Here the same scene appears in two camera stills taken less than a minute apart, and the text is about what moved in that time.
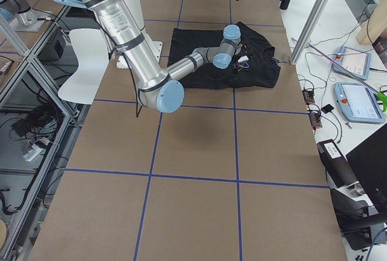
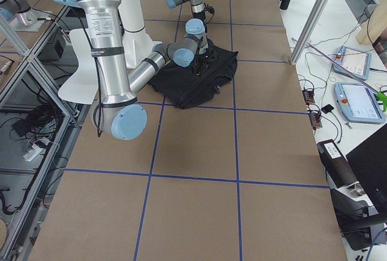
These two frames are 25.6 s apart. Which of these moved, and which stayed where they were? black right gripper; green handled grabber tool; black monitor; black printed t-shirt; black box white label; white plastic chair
Moved: black right gripper; black printed t-shirt
Stayed: black box white label; black monitor; white plastic chair; green handled grabber tool
